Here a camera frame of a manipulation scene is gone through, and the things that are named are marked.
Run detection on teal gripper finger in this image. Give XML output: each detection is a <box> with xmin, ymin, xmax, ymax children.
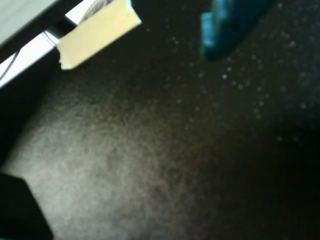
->
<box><xmin>199</xmin><ymin>0</ymin><xmax>274</xmax><ymax>61</ymax></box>

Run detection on thin dark wire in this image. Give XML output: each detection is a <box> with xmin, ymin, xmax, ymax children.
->
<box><xmin>0</xmin><ymin>48</ymin><xmax>20</xmax><ymax>81</ymax></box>

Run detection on beige masking tape strip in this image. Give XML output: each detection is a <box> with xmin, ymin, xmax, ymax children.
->
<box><xmin>56</xmin><ymin>0</ymin><xmax>143</xmax><ymax>71</ymax></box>

